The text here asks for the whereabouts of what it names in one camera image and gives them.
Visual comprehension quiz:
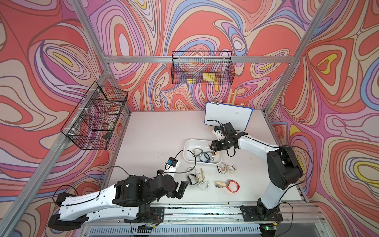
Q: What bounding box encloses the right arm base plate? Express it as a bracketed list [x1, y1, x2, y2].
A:
[239, 205, 283, 223]

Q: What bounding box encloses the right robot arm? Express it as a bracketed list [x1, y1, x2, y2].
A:
[210, 122, 304, 219]

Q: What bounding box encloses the yellow sticky note small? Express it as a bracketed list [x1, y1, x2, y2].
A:
[187, 79, 196, 84]

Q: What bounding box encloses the red translucent watch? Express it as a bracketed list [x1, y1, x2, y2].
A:
[226, 179, 240, 194]

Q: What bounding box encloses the aluminium rail front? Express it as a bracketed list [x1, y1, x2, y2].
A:
[76, 201, 333, 237]

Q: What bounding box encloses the beige long strap watch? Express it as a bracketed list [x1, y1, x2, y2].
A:
[195, 168, 205, 183]

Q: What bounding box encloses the black wire basket left wall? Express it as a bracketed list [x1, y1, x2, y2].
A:
[60, 82, 128, 151]

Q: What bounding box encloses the yellow sticky note large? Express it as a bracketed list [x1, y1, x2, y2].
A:
[202, 73, 216, 82]

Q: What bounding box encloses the white orange strap watch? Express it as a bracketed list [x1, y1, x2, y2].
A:
[217, 163, 236, 174]

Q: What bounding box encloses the white plastic storage box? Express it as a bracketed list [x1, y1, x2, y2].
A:
[183, 139, 223, 166]

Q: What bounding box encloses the wooden easel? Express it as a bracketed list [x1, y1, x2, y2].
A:
[211, 88, 246, 131]

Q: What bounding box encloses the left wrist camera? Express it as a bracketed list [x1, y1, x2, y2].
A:
[165, 157, 179, 171]

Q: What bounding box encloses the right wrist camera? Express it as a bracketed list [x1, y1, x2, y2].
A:
[212, 126, 225, 140]

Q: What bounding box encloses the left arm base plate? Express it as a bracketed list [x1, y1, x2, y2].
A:
[123, 205, 165, 224]

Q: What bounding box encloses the black wire basket back wall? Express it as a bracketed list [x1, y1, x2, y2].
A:
[171, 49, 235, 86]

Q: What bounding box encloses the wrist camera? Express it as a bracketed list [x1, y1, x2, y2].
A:
[165, 157, 179, 171]
[212, 126, 225, 140]

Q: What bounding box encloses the black wire basket wall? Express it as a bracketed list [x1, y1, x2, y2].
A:
[60, 82, 128, 151]
[171, 49, 235, 86]

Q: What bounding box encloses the beige strap watch near red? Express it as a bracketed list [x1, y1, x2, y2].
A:
[214, 181, 227, 189]

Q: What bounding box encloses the small whiteboard blue frame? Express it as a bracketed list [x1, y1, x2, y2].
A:
[204, 102, 253, 131]

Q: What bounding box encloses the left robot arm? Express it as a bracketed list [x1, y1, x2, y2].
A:
[47, 174, 189, 232]

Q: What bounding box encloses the black smart watch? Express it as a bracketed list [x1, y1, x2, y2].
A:
[187, 174, 198, 186]

